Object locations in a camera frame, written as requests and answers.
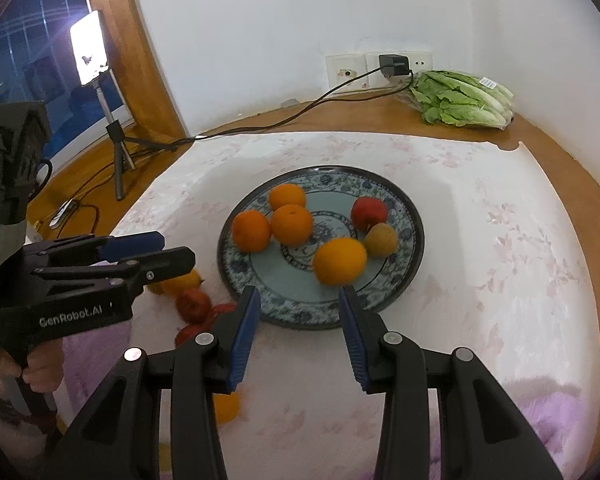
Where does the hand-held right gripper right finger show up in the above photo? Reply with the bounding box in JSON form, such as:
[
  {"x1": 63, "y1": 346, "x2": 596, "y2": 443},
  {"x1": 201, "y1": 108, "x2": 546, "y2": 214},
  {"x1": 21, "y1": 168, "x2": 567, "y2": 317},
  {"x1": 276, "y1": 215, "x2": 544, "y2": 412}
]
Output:
[{"x1": 338, "y1": 285, "x2": 563, "y2": 480}]

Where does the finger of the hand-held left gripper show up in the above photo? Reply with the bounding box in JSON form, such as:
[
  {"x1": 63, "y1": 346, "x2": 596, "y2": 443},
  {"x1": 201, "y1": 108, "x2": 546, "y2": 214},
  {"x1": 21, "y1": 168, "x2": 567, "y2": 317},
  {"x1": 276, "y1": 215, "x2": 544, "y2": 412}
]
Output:
[
  {"x1": 24, "y1": 231, "x2": 166, "y2": 268},
  {"x1": 32, "y1": 246, "x2": 197, "y2": 301}
]

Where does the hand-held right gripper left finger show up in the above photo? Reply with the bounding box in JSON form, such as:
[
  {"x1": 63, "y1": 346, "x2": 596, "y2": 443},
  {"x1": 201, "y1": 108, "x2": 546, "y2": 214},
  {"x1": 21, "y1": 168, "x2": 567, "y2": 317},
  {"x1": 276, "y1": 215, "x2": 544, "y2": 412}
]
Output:
[{"x1": 40, "y1": 285, "x2": 262, "y2": 480}]

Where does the red apple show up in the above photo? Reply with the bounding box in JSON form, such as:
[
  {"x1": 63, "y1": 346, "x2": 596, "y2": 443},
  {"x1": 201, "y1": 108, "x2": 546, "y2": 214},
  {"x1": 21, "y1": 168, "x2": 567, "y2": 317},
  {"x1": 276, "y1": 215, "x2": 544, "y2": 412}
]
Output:
[
  {"x1": 204, "y1": 302, "x2": 238, "y2": 331},
  {"x1": 175, "y1": 288, "x2": 212, "y2": 323},
  {"x1": 351, "y1": 197, "x2": 388, "y2": 233},
  {"x1": 175, "y1": 324, "x2": 208, "y2": 347}
]

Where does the blue patterned ceramic plate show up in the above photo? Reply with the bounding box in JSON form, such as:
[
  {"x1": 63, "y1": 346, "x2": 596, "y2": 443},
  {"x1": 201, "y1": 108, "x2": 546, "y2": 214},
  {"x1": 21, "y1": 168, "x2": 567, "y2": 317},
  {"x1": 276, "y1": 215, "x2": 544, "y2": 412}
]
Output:
[{"x1": 217, "y1": 166, "x2": 426, "y2": 331}]

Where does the large orange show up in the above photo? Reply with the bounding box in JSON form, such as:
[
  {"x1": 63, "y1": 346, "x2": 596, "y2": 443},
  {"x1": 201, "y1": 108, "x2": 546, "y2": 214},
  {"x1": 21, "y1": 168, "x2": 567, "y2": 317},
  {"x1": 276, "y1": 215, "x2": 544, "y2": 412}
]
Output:
[{"x1": 312, "y1": 237, "x2": 368, "y2": 287}]

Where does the person's left hand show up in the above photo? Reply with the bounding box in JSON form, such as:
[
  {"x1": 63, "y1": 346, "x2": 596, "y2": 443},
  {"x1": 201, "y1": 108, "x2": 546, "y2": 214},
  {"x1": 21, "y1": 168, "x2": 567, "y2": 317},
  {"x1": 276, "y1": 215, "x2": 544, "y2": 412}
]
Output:
[{"x1": 0, "y1": 337, "x2": 66, "y2": 395}]

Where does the small white device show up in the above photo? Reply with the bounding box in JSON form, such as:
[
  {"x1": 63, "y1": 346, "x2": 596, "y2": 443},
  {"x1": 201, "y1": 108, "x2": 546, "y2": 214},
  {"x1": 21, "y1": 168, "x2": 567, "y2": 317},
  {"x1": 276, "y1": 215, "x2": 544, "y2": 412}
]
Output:
[{"x1": 49, "y1": 200, "x2": 76, "y2": 228}]

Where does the grey tripod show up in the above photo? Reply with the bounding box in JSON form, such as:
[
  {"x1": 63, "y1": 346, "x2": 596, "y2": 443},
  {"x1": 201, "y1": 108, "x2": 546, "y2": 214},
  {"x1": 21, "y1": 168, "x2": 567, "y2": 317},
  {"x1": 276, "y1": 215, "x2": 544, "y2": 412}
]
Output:
[{"x1": 92, "y1": 77, "x2": 191, "y2": 202}]

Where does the white floral tablecloth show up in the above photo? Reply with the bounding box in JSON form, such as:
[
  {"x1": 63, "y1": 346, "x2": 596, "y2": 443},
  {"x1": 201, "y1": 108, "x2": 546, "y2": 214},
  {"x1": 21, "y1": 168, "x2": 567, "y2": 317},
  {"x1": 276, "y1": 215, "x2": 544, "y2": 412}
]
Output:
[{"x1": 62, "y1": 131, "x2": 600, "y2": 480}]

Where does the bright light panel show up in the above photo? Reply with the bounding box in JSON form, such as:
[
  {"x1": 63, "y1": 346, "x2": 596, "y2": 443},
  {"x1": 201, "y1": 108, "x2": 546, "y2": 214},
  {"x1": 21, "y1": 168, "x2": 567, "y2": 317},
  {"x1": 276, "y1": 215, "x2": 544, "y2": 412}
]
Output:
[{"x1": 70, "y1": 10, "x2": 106, "y2": 86}]

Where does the purple fuzzy blanket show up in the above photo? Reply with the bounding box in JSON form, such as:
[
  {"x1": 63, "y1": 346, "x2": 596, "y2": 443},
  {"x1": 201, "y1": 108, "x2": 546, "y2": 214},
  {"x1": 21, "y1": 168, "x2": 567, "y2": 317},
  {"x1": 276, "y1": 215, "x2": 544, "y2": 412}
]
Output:
[{"x1": 60, "y1": 330, "x2": 600, "y2": 480}]

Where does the bagged romaine lettuce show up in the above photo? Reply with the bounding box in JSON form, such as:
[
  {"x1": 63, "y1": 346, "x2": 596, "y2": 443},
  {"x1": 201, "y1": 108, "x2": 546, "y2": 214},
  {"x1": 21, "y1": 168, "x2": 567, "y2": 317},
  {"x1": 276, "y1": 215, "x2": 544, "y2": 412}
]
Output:
[{"x1": 409, "y1": 70, "x2": 516, "y2": 128}]

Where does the black power adapter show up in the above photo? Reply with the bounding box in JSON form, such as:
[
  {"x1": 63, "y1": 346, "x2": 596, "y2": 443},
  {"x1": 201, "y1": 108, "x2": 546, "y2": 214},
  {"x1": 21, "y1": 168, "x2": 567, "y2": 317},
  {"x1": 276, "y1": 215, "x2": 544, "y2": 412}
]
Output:
[{"x1": 378, "y1": 53, "x2": 413, "y2": 78}]

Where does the thin black cable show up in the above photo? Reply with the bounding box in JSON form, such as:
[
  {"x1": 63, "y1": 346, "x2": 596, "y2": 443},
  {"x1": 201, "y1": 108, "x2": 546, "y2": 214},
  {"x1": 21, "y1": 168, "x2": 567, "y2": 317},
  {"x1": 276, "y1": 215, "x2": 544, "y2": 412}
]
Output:
[{"x1": 25, "y1": 157, "x2": 101, "y2": 236}]

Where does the black power cable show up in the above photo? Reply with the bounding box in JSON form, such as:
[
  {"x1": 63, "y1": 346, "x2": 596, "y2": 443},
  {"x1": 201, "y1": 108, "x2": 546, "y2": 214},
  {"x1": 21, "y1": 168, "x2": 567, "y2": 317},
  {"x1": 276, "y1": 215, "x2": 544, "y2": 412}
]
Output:
[{"x1": 172, "y1": 67, "x2": 416, "y2": 147}]

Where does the wooden window frame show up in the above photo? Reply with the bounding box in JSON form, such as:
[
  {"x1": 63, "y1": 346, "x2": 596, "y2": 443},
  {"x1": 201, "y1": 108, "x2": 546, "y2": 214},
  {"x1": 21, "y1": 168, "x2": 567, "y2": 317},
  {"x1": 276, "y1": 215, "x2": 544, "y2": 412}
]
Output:
[{"x1": 82, "y1": 0, "x2": 186, "y2": 136}]

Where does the white wall socket plate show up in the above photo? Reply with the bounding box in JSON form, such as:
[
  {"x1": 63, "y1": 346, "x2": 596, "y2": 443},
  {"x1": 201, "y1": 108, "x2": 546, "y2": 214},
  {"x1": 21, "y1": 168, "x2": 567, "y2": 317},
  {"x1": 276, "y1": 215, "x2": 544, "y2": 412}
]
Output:
[{"x1": 326, "y1": 54, "x2": 367, "y2": 92}]

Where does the white wall outlet plate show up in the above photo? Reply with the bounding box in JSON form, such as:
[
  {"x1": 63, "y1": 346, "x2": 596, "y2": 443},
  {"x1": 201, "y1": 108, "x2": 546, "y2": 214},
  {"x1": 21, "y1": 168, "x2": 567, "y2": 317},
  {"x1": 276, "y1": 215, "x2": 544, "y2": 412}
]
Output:
[{"x1": 366, "y1": 51, "x2": 433, "y2": 88}]

